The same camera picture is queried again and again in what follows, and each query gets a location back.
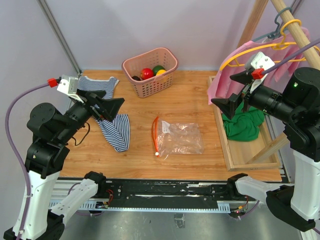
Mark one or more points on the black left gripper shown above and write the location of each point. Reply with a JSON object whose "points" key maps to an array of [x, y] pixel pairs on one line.
{"points": [[108, 109]]}

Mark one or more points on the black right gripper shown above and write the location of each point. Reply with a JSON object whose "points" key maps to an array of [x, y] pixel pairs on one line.
{"points": [[244, 78]]}

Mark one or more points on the fake yellow lemon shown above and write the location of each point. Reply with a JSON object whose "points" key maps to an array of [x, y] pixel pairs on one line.
{"points": [[160, 72]]}

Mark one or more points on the clear zip top bag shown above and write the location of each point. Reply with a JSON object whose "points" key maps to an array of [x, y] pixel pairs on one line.
{"points": [[176, 138]]}

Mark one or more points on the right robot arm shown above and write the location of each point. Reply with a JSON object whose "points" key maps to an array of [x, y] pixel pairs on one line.
{"points": [[298, 107]]}

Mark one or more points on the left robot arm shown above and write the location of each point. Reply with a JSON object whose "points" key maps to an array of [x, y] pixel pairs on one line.
{"points": [[44, 161]]}

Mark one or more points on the green tank top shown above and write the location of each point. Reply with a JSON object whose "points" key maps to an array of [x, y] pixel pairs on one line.
{"points": [[244, 126]]}

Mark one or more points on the blue white striped shirt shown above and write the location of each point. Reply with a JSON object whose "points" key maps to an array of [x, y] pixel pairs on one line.
{"points": [[116, 132]]}

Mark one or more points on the pink plastic basket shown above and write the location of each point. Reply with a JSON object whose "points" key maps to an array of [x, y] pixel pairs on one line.
{"points": [[158, 56]]}

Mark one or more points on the pink shirt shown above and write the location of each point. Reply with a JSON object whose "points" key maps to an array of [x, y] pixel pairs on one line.
{"points": [[222, 86]]}

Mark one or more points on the yellow clothes hanger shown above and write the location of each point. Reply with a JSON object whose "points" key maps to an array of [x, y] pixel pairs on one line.
{"points": [[269, 49]]}

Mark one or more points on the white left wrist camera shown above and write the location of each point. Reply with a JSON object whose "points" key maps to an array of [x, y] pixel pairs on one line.
{"points": [[67, 85]]}

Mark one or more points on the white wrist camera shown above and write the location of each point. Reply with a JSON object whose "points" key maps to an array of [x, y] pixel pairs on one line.
{"points": [[67, 85], [258, 63]]}

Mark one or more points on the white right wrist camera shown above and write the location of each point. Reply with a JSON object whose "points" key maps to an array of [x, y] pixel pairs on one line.
{"points": [[258, 63]]}

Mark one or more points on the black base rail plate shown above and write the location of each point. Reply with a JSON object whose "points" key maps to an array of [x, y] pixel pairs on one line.
{"points": [[164, 195]]}

